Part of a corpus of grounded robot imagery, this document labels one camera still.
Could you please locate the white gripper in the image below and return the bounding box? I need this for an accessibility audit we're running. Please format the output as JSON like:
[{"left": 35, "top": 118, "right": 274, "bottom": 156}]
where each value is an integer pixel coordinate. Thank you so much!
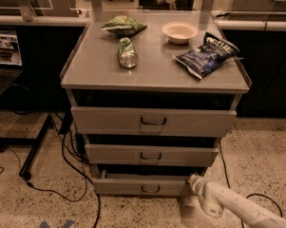
[{"left": 188, "top": 174, "right": 230, "bottom": 218}]

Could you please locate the grey bottom drawer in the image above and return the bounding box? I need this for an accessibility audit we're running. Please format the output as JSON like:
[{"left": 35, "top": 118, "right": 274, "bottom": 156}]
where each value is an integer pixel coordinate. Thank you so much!
[{"left": 93, "top": 170, "right": 193, "bottom": 197}]

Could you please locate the grey drawer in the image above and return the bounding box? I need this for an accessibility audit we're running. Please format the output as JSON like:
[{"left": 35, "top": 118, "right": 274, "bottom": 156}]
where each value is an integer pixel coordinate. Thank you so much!
[
  {"left": 93, "top": 170, "right": 193, "bottom": 197},
  {"left": 86, "top": 144, "right": 219, "bottom": 167},
  {"left": 71, "top": 106, "right": 237, "bottom": 137}
]

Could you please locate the grey drawer cabinet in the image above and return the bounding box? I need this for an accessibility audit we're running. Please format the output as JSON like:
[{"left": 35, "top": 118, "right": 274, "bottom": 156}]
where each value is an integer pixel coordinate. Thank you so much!
[{"left": 59, "top": 9, "right": 253, "bottom": 197}]

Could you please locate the grey middle drawer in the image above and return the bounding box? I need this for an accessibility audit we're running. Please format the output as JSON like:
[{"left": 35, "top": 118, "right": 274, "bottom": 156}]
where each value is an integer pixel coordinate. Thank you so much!
[{"left": 86, "top": 144, "right": 219, "bottom": 167}]

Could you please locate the grey top drawer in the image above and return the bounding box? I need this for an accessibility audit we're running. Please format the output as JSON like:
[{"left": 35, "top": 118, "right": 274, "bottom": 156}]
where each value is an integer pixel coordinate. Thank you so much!
[{"left": 71, "top": 106, "right": 237, "bottom": 137}]

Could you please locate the open laptop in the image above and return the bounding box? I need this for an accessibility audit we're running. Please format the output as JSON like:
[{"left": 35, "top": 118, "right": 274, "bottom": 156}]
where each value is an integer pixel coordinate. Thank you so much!
[{"left": 0, "top": 27, "right": 23, "bottom": 96}]

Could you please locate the blue Kettle chip bag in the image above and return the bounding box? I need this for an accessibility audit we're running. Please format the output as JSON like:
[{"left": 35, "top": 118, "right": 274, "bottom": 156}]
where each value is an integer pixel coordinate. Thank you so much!
[{"left": 173, "top": 31, "right": 239, "bottom": 80}]

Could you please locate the green soda can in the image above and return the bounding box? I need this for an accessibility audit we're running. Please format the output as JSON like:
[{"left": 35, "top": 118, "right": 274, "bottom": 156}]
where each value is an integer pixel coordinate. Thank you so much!
[{"left": 118, "top": 37, "right": 139, "bottom": 68}]

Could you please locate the white paper bowl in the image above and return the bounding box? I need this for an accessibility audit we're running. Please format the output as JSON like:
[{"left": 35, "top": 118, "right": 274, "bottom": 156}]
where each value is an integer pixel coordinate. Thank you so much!
[{"left": 162, "top": 22, "right": 199, "bottom": 45}]

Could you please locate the green chip bag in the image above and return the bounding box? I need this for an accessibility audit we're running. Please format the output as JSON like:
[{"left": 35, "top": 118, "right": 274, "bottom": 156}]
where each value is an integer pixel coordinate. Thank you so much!
[{"left": 102, "top": 15, "right": 147, "bottom": 36}]

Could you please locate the black rolling laptop stand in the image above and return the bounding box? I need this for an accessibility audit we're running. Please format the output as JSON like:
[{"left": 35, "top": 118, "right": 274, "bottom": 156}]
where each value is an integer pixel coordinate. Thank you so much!
[{"left": 0, "top": 115, "right": 53, "bottom": 181}]

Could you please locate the black cable right floor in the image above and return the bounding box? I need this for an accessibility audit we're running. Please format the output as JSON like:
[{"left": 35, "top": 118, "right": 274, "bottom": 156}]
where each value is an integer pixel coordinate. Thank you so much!
[{"left": 218, "top": 140, "right": 284, "bottom": 228}]

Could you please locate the black cable floor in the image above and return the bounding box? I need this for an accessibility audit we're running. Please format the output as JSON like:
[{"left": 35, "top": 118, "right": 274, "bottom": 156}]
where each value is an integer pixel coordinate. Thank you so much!
[
  {"left": 24, "top": 111, "right": 102, "bottom": 228},
  {"left": 218, "top": 140, "right": 284, "bottom": 228}
]

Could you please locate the black cable left floor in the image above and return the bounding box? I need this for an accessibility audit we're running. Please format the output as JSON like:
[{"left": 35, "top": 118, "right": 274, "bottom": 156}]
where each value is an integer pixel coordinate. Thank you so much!
[{"left": 24, "top": 111, "right": 102, "bottom": 228}]

